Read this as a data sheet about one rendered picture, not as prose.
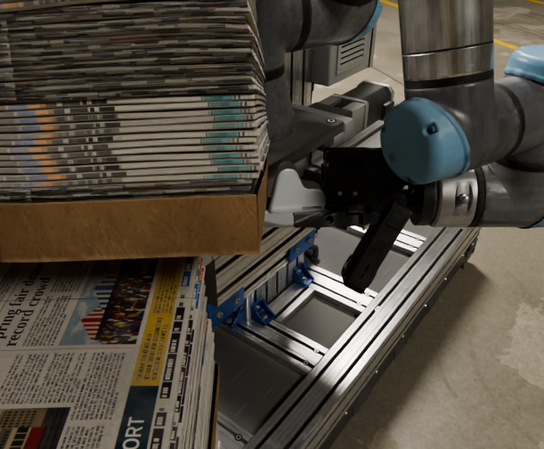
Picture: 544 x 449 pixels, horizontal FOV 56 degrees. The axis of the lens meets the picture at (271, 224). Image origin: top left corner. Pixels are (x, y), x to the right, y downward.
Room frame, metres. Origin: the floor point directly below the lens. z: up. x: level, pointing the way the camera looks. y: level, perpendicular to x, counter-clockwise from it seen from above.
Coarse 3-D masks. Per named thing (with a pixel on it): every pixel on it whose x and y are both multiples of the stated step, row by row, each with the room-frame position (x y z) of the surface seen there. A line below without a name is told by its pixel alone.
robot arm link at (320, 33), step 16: (320, 0) 0.75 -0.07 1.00; (336, 0) 0.74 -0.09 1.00; (352, 0) 0.74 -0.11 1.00; (368, 0) 0.75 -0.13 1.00; (320, 16) 0.75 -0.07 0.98; (336, 16) 0.76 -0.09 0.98; (352, 16) 0.76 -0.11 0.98; (368, 16) 0.80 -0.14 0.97; (320, 32) 0.76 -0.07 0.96; (336, 32) 0.77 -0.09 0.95; (352, 32) 0.79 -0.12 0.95; (368, 32) 0.81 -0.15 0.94; (304, 48) 0.77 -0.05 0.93
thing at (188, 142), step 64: (64, 0) 0.35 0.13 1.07; (128, 0) 0.35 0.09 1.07; (192, 0) 0.35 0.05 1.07; (64, 64) 0.34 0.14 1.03; (128, 64) 0.34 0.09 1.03; (192, 64) 0.35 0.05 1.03; (256, 64) 0.38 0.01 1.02; (64, 128) 0.33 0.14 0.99; (128, 128) 0.33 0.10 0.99; (192, 128) 0.32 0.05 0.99; (256, 128) 0.35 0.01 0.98; (64, 192) 0.31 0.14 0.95; (128, 192) 0.31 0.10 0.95; (192, 192) 0.31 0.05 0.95; (256, 192) 0.37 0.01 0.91
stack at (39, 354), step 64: (0, 320) 0.31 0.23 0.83; (64, 320) 0.31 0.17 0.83; (128, 320) 0.31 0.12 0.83; (192, 320) 0.33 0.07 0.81; (0, 384) 0.25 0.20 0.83; (64, 384) 0.24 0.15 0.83; (128, 384) 0.24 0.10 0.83; (192, 384) 0.29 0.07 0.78; (0, 448) 0.19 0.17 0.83; (64, 448) 0.19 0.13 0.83; (128, 448) 0.19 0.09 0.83; (192, 448) 0.27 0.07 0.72
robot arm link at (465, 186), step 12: (444, 180) 0.48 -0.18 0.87; (456, 180) 0.48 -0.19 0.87; (468, 180) 0.48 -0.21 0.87; (444, 192) 0.47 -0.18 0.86; (456, 192) 0.47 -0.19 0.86; (468, 192) 0.47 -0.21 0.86; (444, 204) 0.46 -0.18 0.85; (456, 204) 0.47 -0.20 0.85; (468, 204) 0.47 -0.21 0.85; (444, 216) 0.46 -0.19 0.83; (456, 216) 0.46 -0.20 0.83; (468, 216) 0.46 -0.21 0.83
